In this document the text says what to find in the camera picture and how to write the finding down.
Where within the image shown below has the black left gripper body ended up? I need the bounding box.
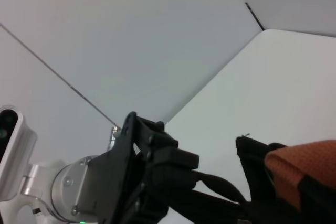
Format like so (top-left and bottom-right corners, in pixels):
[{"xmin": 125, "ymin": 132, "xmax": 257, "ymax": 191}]
[{"xmin": 75, "ymin": 111, "xmax": 169, "ymax": 224}]

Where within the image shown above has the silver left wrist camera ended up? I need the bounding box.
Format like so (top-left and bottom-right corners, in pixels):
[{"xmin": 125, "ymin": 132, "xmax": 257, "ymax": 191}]
[{"xmin": 0, "ymin": 104, "xmax": 38, "ymax": 201}]

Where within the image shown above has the black fabric food bag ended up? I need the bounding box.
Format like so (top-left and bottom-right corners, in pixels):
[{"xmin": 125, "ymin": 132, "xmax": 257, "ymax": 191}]
[{"xmin": 191, "ymin": 134, "xmax": 336, "ymax": 224}]

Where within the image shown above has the brown webbing bag strap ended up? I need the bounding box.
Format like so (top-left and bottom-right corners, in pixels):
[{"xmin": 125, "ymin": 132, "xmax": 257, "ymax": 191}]
[{"xmin": 264, "ymin": 140, "xmax": 336, "ymax": 213}]

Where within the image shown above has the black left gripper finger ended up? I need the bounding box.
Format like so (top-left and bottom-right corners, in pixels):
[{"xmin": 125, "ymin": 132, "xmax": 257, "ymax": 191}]
[
  {"xmin": 141, "ymin": 170, "xmax": 197, "ymax": 210},
  {"xmin": 134, "ymin": 114, "xmax": 200, "ymax": 173}
]

